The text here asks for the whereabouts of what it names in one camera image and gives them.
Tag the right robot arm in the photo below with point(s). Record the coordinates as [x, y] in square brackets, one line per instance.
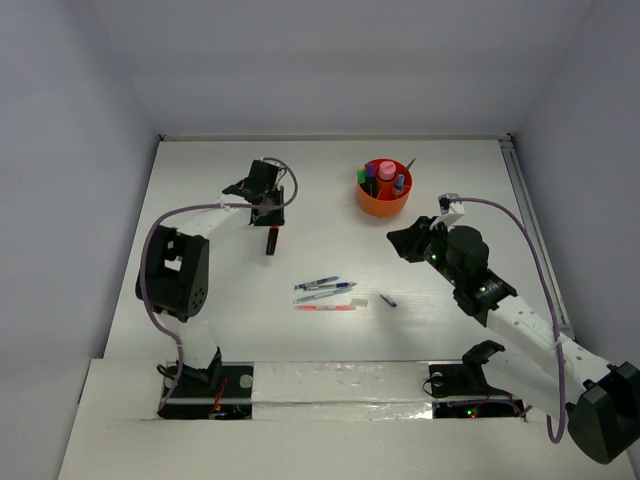
[596, 400]

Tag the pink capped clear tube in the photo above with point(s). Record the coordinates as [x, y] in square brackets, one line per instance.
[386, 171]

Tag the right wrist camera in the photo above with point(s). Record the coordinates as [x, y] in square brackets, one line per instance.
[451, 208]

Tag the green capped black highlighter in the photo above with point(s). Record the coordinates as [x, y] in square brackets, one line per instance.
[362, 180]

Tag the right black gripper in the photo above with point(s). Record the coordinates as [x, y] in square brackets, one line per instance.
[408, 241]

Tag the small blue pen cap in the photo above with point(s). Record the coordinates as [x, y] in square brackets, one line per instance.
[388, 300]

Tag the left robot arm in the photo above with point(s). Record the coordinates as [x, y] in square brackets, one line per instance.
[173, 279]

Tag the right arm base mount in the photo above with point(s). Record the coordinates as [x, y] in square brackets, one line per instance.
[460, 390]

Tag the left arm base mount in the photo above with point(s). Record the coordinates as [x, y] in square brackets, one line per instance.
[222, 391]

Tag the light blue clear pen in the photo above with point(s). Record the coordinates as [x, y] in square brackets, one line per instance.
[322, 295]

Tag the red clear pen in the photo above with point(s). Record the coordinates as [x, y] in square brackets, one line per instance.
[319, 308]

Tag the small blue spray bottle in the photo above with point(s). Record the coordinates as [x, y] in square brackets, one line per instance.
[399, 185]

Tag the blue gel pen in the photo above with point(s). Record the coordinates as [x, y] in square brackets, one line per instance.
[316, 283]

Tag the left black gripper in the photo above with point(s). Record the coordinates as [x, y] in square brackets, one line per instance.
[268, 218]

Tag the orange round desk organizer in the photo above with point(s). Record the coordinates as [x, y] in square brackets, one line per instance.
[385, 204]

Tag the dark blue ballpoint pen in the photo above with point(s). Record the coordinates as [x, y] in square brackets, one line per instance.
[331, 286]

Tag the orange capped black highlighter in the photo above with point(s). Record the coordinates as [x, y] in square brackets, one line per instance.
[272, 241]

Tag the purple capped black highlighter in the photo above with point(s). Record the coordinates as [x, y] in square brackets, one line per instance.
[371, 179]

